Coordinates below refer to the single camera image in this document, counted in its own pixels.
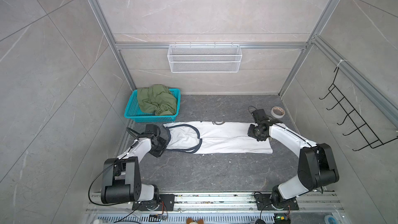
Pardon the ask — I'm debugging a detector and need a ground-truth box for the white tank top navy trim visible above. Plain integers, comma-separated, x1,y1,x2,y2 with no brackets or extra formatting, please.
163,121,273,155

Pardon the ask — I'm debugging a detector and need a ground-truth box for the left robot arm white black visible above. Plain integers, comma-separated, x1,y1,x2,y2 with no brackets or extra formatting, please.
101,124,167,207

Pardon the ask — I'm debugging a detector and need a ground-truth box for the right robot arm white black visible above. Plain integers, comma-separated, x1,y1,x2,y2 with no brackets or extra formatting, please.
248,109,340,209

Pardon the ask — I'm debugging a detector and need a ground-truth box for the green tank top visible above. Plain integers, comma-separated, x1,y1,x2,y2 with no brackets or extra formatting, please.
137,85,177,116

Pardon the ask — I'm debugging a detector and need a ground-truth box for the roll of white tape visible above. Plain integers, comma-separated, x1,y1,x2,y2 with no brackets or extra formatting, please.
271,106,286,119

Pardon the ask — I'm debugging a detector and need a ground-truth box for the teal plastic basket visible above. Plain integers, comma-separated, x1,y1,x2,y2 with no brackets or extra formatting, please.
124,88,181,122

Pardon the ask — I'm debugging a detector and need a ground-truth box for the left black corrugated cable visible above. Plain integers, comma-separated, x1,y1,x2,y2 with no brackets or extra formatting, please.
125,127,147,141

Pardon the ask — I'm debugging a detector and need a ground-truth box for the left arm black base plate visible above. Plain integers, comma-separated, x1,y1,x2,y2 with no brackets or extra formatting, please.
132,194,175,212

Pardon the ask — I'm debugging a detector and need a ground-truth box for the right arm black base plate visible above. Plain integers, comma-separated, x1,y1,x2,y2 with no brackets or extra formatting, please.
253,192,299,211

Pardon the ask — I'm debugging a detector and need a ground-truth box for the white wire mesh shelf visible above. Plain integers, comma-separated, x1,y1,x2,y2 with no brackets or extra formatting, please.
167,44,243,73

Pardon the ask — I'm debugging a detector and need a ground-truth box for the aluminium front rail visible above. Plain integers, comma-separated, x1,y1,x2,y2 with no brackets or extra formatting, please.
85,192,346,215

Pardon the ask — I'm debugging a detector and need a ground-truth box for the black wire hook rack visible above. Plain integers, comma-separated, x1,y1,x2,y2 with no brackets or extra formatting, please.
319,67,398,152

